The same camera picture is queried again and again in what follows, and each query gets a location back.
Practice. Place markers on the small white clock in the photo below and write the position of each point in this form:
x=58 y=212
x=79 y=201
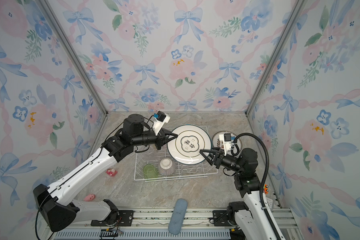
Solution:
x=270 y=202

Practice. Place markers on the orange green small toy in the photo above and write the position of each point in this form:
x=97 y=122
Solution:
x=266 y=189

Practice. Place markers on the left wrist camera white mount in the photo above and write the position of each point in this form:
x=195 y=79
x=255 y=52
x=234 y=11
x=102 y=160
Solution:
x=160 y=119

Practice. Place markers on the green translucent cup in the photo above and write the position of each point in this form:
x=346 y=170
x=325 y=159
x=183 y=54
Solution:
x=150 y=172

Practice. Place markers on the aluminium corner post right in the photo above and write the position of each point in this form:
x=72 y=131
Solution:
x=279 y=47

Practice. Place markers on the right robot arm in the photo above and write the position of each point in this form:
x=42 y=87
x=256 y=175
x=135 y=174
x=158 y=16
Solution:
x=252 y=215

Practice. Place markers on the white plate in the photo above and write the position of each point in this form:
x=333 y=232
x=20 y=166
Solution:
x=185 y=149
x=235 y=148

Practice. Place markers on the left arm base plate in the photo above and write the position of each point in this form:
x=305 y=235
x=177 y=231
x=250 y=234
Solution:
x=123 y=218

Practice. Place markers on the pink small toy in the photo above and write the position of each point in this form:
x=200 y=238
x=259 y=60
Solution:
x=89 y=198

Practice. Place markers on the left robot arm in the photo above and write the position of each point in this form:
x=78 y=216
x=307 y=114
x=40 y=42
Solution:
x=56 y=203

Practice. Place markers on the aluminium corner post left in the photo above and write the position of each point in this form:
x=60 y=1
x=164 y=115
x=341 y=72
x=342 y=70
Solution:
x=56 y=26

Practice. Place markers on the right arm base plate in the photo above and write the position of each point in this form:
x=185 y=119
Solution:
x=223 y=218

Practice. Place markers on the ribbed ceramic bowl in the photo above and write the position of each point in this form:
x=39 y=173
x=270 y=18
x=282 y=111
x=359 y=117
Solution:
x=166 y=167

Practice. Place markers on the aluminium corner post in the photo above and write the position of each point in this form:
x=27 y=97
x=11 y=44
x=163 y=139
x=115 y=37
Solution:
x=56 y=26
x=279 y=47

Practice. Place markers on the red small toy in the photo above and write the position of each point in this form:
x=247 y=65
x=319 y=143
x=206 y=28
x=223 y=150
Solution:
x=111 y=172

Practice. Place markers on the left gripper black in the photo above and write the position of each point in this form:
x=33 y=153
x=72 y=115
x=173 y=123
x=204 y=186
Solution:
x=161 y=140

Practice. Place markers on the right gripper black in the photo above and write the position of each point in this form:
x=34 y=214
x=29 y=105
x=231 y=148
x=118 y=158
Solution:
x=215 y=156

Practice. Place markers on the white wire dish rack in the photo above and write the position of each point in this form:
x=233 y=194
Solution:
x=182 y=171

